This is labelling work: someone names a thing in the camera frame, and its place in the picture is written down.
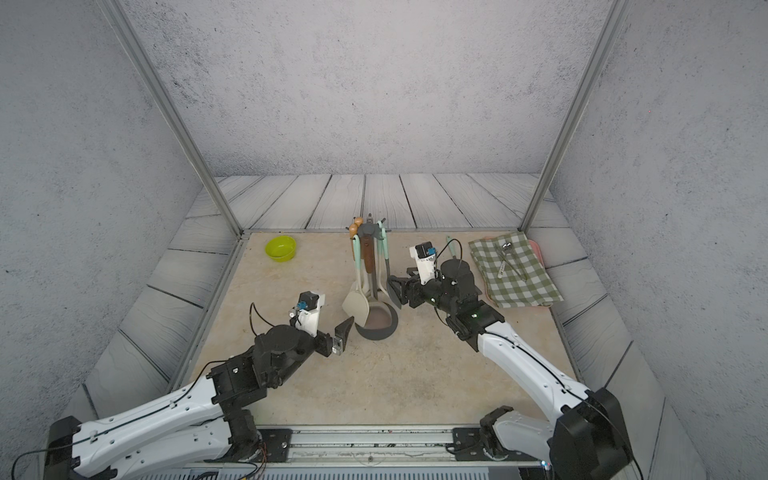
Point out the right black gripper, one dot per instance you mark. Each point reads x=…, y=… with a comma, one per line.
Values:
x=411, y=286

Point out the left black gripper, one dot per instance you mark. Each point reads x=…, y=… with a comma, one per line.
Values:
x=325, y=347

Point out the cream spatula mint handle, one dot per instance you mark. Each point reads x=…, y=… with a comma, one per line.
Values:
x=356, y=304

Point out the grey utensil rack stand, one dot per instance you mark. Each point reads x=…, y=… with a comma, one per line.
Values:
x=381, y=296

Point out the grey spoon mint handle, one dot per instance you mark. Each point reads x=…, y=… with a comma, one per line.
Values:
x=384, y=271

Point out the grey spatula mint handle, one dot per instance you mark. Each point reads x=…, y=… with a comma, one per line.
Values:
x=450, y=245

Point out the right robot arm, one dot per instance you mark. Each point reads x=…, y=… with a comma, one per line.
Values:
x=522, y=372

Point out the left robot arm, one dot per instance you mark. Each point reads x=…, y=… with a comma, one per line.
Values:
x=207, y=420

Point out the green plastic bowl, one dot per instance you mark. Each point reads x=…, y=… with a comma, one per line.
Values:
x=281, y=248

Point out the metal spoon on cloth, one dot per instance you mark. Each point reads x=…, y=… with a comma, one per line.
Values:
x=506, y=265

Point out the green checkered cloth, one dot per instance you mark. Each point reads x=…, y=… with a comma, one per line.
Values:
x=530, y=286

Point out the pink board under cloth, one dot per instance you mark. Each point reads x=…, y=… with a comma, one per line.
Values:
x=537, y=251

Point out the grey ladle brown handle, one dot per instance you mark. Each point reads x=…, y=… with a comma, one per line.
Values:
x=380, y=323

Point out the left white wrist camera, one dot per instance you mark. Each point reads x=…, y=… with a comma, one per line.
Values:
x=305, y=315

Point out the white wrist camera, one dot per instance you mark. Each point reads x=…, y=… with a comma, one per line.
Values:
x=424, y=254
x=305, y=315

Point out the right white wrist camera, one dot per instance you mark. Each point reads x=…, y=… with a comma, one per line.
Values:
x=424, y=254

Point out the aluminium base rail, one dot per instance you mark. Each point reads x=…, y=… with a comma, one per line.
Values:
x=372, y=447

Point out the left frame post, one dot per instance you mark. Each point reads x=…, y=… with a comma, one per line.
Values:
x=126, y=35

